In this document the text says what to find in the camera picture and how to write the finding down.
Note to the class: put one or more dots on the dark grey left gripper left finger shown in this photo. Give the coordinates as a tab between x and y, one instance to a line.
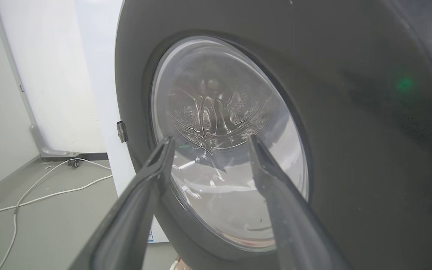
133	213

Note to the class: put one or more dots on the white partition panel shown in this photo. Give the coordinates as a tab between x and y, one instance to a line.
51	75

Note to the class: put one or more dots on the white washing machine body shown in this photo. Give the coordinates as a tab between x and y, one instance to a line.
103	112

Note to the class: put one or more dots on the grey panel foot with caster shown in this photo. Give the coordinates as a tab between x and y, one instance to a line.
51	150

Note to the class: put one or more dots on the metal door latch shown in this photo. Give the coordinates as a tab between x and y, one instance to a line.
122	131

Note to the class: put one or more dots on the dark grey washing machine door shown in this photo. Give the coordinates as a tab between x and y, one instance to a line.
351	150

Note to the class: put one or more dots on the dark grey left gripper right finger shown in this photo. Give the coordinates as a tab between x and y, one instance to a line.
291	225

